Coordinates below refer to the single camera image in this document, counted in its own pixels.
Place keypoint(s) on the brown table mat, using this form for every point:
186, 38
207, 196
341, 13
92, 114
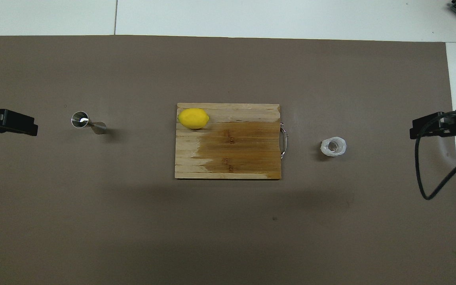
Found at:
133, 221

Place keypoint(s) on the yellow lemon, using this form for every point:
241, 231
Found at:
193, 118

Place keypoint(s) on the steel double jigger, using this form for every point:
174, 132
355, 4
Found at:
80, 119

